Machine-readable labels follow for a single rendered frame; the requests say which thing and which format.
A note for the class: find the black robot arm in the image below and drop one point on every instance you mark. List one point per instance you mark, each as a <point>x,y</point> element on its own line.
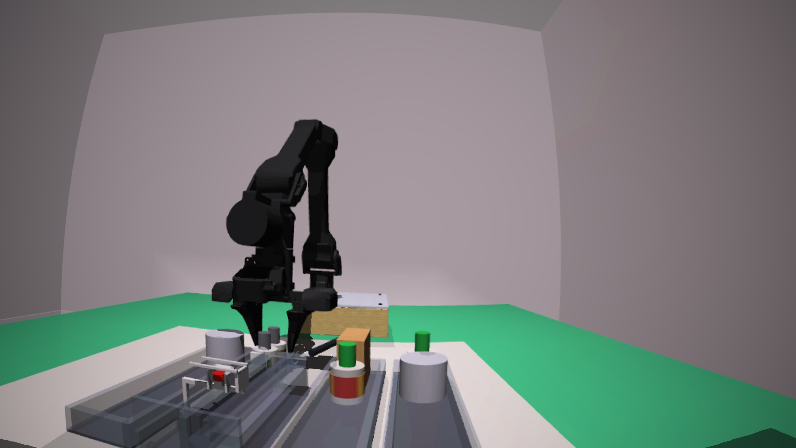
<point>263,217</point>

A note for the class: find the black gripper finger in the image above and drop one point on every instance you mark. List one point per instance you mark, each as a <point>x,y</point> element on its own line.
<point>253,318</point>
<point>295,322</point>

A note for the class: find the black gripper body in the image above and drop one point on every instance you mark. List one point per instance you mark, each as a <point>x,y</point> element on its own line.
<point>315,299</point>

